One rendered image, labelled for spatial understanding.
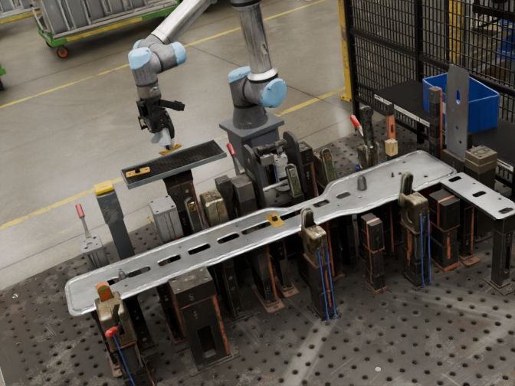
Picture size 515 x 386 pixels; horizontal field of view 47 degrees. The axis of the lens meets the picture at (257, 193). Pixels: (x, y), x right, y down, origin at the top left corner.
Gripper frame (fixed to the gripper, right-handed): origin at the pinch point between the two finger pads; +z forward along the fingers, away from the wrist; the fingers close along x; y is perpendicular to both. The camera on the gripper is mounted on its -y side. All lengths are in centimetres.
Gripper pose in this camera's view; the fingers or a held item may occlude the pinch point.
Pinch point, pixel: (169, 145)
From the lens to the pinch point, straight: 210.2
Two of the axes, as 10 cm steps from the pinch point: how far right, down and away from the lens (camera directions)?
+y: -6.7, 4.8, -5.7
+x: 7.3, 2.5, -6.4
